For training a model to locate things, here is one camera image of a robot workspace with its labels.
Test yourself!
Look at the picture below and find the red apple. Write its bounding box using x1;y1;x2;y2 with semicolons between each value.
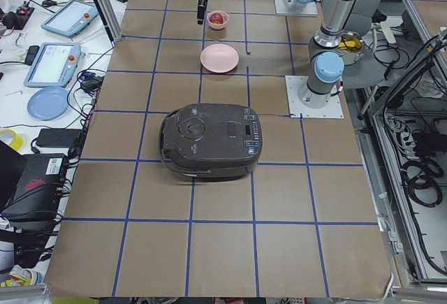
209;13;224;25

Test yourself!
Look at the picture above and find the pink bowl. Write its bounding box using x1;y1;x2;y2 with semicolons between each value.
207;10;229;30

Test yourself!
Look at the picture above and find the pink plate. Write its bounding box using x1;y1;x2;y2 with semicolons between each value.
200;43;239;73

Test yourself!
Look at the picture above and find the blue plate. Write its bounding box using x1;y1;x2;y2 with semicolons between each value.
27;87;68;121

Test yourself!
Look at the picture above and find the dark grey rice cooker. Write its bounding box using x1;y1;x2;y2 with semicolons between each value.
159;103;263;179

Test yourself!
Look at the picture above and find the far teach pendant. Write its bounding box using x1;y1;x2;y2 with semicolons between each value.
41;0;98;38

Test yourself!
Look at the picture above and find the teach pendant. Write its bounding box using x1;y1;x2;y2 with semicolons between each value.
24;43;81;88
41;0;98;38

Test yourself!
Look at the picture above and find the near teach pendant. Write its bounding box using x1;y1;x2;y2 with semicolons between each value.
24;43;81;88

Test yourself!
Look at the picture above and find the grey office chair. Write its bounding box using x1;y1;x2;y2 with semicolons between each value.
342;0;383;89

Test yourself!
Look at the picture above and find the black power brick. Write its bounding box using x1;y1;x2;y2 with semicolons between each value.
36;129;81;148

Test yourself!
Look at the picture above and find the yellow tape roll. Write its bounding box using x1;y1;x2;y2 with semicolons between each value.
0;129;24;151

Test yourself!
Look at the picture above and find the black computer box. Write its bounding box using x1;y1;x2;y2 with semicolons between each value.
1;154;66;222

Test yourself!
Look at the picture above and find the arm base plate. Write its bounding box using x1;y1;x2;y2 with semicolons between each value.
285;75;344;119
274;0;318;17

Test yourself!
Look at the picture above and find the aluminium frame post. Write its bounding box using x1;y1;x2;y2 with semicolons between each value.
94;0;122;43

